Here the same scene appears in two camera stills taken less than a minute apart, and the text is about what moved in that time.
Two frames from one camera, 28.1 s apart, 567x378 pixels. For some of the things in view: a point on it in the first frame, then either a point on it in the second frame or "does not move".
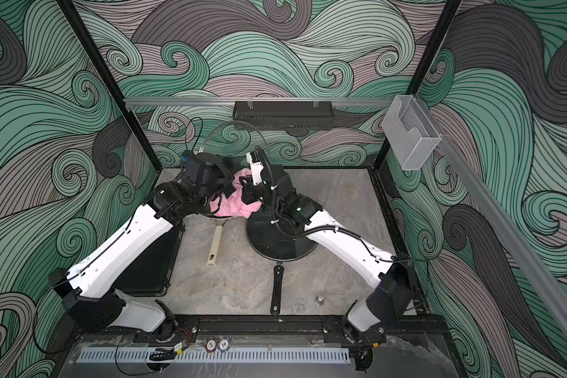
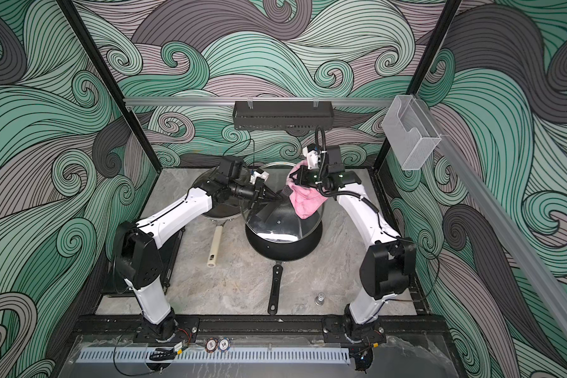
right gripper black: [253, 190] → [303, 172]
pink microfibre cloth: [235, 205] → [306, 200]
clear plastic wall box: [411, 135] does not move
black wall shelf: [283, 117] does not move
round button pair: [212, 344] does not move
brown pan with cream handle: [219, 221] does not move
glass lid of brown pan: [235, 139] → [231, 206]
